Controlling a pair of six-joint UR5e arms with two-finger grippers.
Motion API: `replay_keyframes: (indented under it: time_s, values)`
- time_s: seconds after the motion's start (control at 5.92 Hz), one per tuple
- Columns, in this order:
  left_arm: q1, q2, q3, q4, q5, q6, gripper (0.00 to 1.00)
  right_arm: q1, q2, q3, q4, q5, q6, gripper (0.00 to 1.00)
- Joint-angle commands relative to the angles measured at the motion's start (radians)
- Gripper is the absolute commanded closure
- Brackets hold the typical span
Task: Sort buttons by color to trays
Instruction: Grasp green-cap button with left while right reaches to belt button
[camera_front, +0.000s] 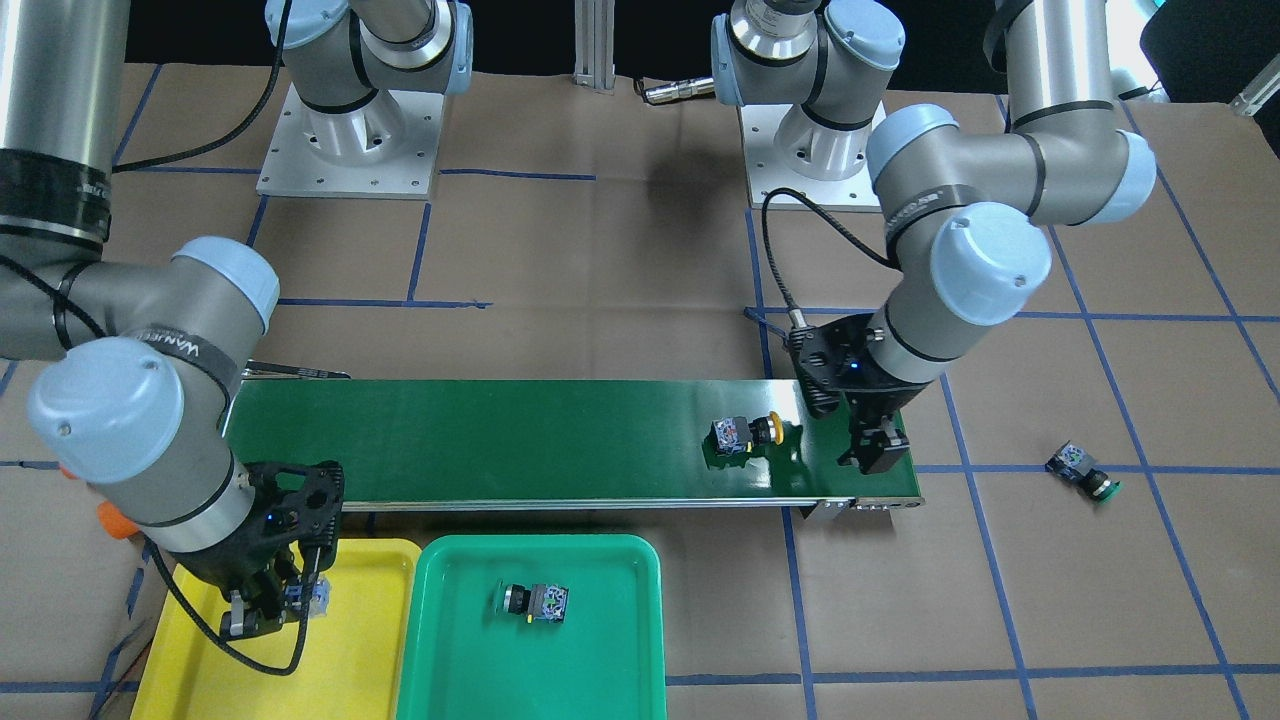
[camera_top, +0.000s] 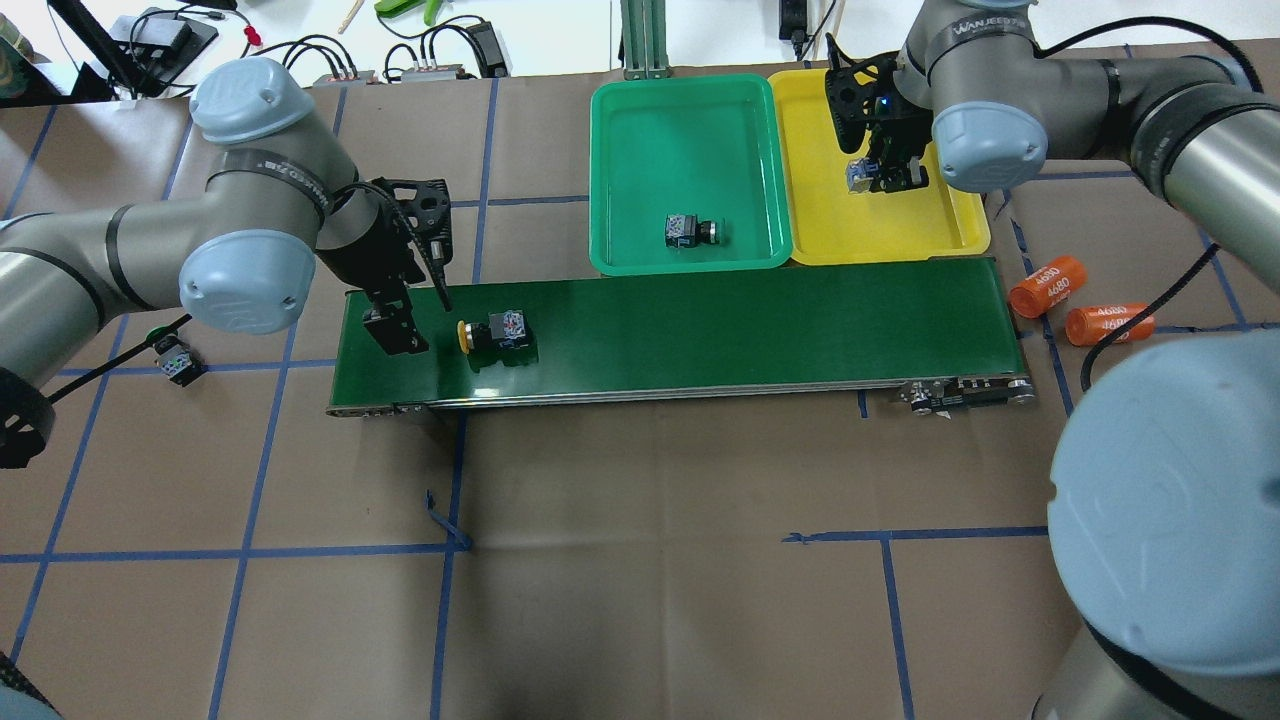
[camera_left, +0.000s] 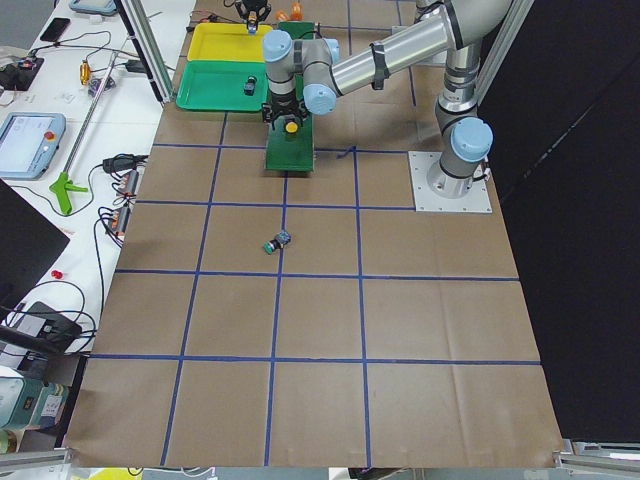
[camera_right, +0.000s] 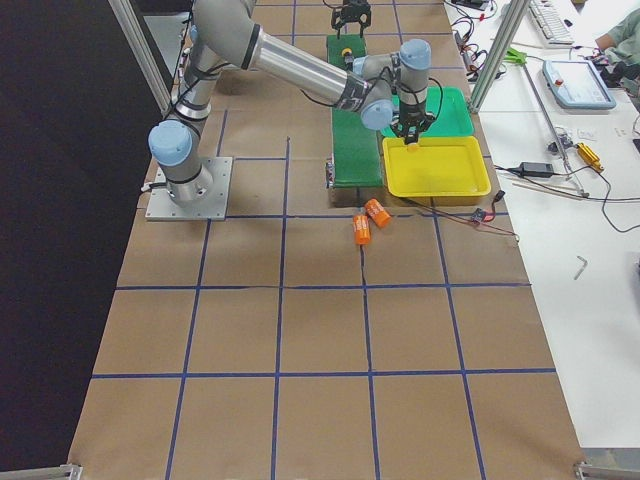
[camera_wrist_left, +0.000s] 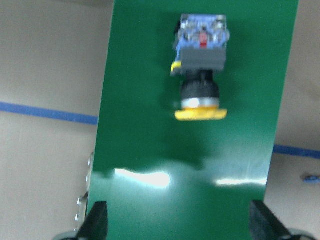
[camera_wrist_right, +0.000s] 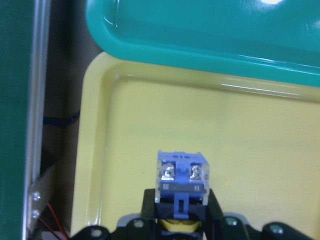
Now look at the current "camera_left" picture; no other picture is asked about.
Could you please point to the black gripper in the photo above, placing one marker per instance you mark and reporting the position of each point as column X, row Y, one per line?
column 252, row 6
column 283, row 101

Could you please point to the green push button switch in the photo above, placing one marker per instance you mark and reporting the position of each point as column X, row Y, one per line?
column 250, row 86

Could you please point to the orange cylinder marked 4680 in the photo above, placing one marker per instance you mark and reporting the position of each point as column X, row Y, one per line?
column 296, row 11

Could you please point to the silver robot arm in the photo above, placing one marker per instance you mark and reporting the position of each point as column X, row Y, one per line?
column 305, row 76

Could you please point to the green conveyor belt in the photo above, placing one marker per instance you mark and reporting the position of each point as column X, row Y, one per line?
column 290, row 143

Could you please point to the yellow plastic tray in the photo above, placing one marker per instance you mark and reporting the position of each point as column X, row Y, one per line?
column 227, row 42

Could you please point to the green plastic tray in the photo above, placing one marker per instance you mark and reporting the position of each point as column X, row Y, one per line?
column 218, row 86

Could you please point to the long metal rod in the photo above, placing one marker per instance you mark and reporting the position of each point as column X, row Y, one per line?
column 99, row 91

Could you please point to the gold resistor block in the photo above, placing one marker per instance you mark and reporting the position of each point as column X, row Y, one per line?
column 85, row 72

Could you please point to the black smartphone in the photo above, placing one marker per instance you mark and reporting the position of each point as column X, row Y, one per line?
column 55, row 29

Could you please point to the green plastic clip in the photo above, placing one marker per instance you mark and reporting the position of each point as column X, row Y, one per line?
column 61, row 188

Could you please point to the robot teach pendant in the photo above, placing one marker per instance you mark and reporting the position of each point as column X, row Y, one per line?
column 29, row 141

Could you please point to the black monitor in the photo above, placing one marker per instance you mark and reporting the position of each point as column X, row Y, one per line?
column 30, row 244

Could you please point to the aluminium frame post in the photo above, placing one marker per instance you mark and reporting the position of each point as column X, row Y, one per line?
column 140, row 33

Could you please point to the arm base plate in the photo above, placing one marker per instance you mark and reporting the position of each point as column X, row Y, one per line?
column 436, row 192

